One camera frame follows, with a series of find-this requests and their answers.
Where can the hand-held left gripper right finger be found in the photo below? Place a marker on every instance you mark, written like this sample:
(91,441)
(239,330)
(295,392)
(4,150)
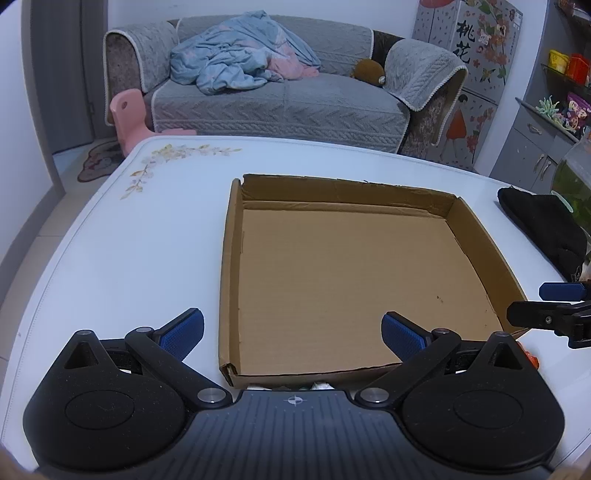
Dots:
(402,339)

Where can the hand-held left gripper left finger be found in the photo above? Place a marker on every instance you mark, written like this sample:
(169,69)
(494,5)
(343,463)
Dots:
(182,333)

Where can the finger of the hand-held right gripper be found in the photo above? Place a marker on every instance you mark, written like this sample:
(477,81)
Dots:
(561,291)
(535,314)

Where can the orange plastic bag bundle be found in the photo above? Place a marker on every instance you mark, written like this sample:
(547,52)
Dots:
(532,360)

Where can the shallow cardboard box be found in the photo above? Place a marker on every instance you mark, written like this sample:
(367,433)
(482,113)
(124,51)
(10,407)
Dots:
(346,277)

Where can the black cloth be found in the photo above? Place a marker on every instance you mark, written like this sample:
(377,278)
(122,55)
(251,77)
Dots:
(540,221)

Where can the grey cabinet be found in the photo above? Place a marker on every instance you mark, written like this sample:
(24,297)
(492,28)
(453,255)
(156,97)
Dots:
(526,147)

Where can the colourful snack packet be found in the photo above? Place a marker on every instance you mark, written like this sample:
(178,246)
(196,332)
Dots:
(577,113)

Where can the green plant toy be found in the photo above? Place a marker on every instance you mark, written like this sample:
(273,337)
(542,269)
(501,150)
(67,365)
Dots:
(548,107)

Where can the patterned floor mat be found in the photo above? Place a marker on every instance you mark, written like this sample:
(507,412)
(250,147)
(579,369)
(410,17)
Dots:
(99,159)

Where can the red container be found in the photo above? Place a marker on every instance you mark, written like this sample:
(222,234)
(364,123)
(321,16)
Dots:
(578,68)

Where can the pink plastic chair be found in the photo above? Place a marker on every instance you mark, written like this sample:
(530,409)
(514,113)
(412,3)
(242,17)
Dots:
(129,115)

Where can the grey sofa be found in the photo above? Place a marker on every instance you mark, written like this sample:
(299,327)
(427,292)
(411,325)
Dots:
(323,106)

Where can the flower-decorated refrigerator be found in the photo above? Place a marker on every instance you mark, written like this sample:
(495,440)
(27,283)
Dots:
(480,55)

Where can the brown plush toy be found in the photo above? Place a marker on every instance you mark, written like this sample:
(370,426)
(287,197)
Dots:
(367,71)

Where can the blue and pink clothes pile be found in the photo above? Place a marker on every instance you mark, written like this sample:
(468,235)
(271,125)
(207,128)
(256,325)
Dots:
(231,50)

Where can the pink cloth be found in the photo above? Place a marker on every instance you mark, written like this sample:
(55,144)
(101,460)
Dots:
(295,69)

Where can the grey door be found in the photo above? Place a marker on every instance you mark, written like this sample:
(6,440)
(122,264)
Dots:
(69,69)

